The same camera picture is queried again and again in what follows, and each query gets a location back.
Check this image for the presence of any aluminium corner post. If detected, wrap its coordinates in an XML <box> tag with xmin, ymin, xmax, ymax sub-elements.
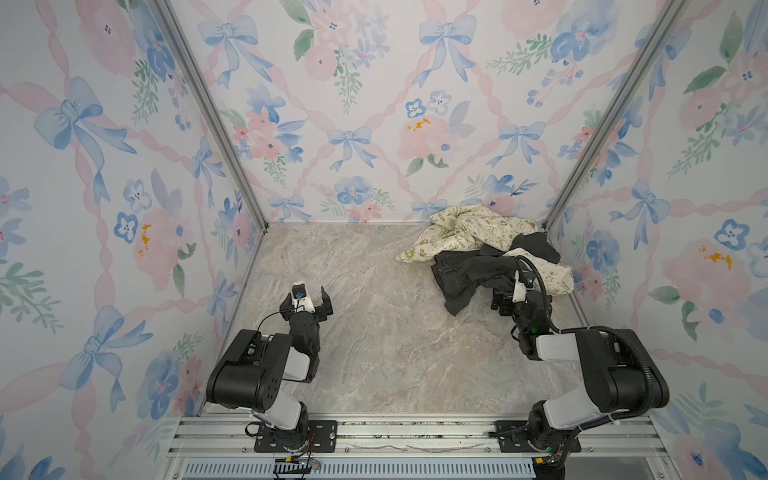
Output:
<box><xmin>146</xmin><ymin>0</ymin><xmax>269</xmax><ymax>233</ymax></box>
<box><xmin>542</xmin><ymin>0</ymin><xmax>687</xmax><ymax>232</ymax></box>

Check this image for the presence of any left aluminium corner post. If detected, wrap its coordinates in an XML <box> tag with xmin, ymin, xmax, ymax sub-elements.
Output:
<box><xmin>146</xmin><ymin>0</ymin><xmax>269</xmax><ymax>233</ymax></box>

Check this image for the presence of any black cloth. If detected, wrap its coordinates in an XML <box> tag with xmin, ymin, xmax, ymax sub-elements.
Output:
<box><xmin>432</xmin><ymin>232</ymin><xmax>561</xmax><ymax>316</ymax></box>

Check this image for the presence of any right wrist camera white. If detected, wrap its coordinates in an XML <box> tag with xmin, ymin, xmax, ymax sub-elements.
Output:
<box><xmin>512</xmin><ymin>270</ymin><xmax>536</xmax><ymax>303</ymax></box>

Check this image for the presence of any right aluminium corner post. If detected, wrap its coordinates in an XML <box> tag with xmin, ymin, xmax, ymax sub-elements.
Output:
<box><xmin>542</xmin><ymin>0</ymin><xmax>687</xmax><ymax>232</ymax></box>

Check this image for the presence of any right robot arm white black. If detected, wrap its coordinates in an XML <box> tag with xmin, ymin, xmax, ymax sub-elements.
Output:
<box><xmin>488</xmin><ymin>288</ymin><xmax>670</xmax><ymax>471</ymax></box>

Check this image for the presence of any cream floral patterned cloth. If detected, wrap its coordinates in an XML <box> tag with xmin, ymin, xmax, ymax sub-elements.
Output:
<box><xmin>396</xmin><ymin>205</ymin><xmax>575</xmax><ymax>296</ymax></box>

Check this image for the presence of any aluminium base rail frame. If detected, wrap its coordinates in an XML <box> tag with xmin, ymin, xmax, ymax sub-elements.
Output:
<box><xmin>157</xmin><ymin>411</ymin><xmax>681</xmax><ymax>479</ymax></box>

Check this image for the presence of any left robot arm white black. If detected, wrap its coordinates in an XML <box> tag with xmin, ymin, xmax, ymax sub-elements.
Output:
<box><xmin>206</xmin><ymin>282</ymin><xmax>334</xmax><ymax>454</ymax></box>

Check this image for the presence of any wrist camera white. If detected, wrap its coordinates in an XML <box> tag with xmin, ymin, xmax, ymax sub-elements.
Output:
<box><xmin>512</xmin><ymin>270</ymin><xmax>536</xmax><ymax>303</ymax></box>
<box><xmin>290</xmin><ymin>282</ymin><xmax>315</xmax><ymax>313</ymax></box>

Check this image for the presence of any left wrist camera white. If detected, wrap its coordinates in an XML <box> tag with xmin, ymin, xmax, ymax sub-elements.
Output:
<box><xmin>290</xmin><ymin>282</ymin><xmax>315</xmax><ymax>313</ymax></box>

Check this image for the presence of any black corrugated cable conduit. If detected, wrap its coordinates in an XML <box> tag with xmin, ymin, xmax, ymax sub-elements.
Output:
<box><xmin>514</xmin><ymin>256</ymin><xmax>656</xmax><ymax>421</ymax></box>

